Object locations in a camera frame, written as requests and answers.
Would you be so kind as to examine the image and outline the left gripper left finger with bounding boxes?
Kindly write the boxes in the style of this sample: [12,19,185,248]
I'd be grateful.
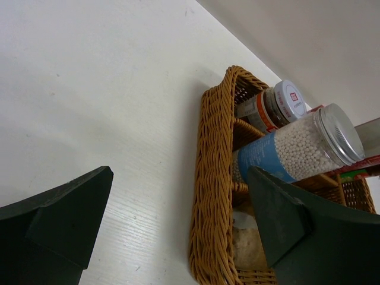
[1,166,113,284]

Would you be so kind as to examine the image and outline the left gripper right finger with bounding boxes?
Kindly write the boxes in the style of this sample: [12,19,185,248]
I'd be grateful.
[247,167,379,284]

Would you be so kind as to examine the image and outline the green-label red sauce bottle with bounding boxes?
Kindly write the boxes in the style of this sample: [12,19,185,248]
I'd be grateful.
[340,170,370,183]

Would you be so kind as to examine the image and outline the silver-cap blue-label jar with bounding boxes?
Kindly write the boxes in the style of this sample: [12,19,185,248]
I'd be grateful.
[232,103,365,183]

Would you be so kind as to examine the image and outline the tall red-label glass bottle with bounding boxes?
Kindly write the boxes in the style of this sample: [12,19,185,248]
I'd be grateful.
[308,103,379,176]

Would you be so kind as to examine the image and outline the white-lid dark jam jar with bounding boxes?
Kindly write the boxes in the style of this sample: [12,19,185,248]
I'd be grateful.
[235,80,307,134]

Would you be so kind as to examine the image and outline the brown wicker divided tray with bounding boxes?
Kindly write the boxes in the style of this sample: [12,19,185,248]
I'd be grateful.
[189,66,377,284]

